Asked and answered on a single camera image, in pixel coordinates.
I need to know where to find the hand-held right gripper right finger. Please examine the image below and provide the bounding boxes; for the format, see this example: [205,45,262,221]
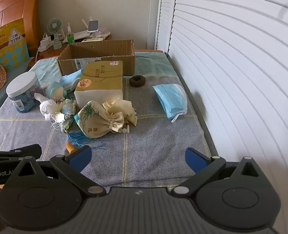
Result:
[171,147,271,197]

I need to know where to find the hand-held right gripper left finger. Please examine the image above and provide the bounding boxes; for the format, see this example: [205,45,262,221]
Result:
[5,146,107,197]

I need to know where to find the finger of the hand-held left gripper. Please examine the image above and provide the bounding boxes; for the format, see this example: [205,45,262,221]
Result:
[0,144,42,162]

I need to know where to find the blue tassel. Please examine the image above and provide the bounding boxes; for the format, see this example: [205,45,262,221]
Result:
[66,126,106,150]

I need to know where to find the bamboo print drawstring pouch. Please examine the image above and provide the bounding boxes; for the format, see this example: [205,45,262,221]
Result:
[74,101,125,139]

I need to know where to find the cream drawstring pouch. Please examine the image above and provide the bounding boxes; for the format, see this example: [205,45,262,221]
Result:
[103,99,137,127]

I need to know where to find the blue face mask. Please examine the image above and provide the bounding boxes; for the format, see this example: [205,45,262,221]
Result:
[152,83,189,123]

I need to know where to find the cardboard box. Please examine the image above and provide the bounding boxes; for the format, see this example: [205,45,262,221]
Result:
[57,39,136,76]

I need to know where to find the grey checked towel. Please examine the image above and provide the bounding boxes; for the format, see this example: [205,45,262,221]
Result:
[0,74,211,188]

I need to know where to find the plastic jar with white lid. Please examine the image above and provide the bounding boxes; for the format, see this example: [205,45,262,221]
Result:
[6,72,41,113]

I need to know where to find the teal doll figure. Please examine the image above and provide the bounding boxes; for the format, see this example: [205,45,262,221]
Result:
[46,82,69,101]

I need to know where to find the light blue cloth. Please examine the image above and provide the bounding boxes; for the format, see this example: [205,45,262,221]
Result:
[59,69,83,91]

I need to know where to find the yellow tissue pack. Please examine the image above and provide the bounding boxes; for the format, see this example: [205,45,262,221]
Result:
[74,60,124,109]

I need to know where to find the brown hair scrunchie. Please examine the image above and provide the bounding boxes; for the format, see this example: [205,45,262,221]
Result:
[130,75,146,87]

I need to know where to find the yellow duck print bag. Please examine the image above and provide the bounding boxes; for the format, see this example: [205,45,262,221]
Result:
[0,18,29,69]

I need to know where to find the white louvered door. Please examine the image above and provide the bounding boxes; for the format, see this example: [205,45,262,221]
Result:
[167,0,288,176]
[156,0,177,54]

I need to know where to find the wooden nightstand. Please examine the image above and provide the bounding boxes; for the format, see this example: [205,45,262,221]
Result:
[36,34,112,61]

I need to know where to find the teal towel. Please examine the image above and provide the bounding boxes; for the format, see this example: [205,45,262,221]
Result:
[28,51,181,84]

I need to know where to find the white power strip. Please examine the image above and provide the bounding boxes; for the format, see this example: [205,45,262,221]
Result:
[38,33,54,52]

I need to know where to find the small green desk fan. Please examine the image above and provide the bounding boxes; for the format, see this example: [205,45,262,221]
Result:
[47,18,62,50]

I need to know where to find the white router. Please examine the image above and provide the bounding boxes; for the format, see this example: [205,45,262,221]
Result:
[66,17,95,39]

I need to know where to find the white phone stand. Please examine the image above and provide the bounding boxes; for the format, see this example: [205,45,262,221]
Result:
[87,21,98,38]

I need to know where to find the wooden headboard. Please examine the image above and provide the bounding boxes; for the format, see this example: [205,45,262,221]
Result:
[0,0,45,54]

